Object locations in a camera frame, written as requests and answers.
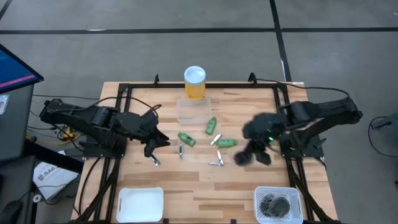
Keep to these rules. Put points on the green travel bottle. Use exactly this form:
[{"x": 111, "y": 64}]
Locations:
[
  {"x": 211, "y": 126},
  {"x": 186, "y": 139},
  {"x": 227, "y": 143}
]

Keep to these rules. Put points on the clear plastic container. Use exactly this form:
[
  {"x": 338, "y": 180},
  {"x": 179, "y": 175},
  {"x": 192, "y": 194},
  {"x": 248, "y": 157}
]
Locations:
[{"x": 194, "y": 112}]

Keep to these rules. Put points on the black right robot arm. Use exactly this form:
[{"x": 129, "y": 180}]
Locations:
[{"x": 326, "y": 109}]

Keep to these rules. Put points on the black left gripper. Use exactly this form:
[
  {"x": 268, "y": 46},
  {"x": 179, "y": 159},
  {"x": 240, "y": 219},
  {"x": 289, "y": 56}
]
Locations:
[{"x": 146, "y": 126}]

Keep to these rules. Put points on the monitor with blue pink screen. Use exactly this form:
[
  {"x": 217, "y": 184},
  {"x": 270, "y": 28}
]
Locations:
[{"x": 12, "y": 71}]

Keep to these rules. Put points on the yellow wipes canister white lid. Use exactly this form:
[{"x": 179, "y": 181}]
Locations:
[{"x": 195, "y": 81}]

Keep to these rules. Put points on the printed white paper sheet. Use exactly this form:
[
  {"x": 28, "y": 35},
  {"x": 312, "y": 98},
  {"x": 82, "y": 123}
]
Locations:
[{"x": 53, "y": 179}]

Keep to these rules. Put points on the white plastic tray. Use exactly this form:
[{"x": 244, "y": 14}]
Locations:
[{"x": 140, "y": 205}]

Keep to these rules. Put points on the white perforated plastic basket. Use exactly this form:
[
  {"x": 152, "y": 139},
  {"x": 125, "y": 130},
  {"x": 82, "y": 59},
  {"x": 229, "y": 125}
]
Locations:
[{"x": 293, "y": 193}]

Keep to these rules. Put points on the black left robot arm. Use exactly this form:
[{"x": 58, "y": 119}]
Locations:
[{"x": 77, "y": 116}]

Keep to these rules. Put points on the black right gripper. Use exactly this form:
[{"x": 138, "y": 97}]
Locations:
[{"x": 264, "y": 129}]

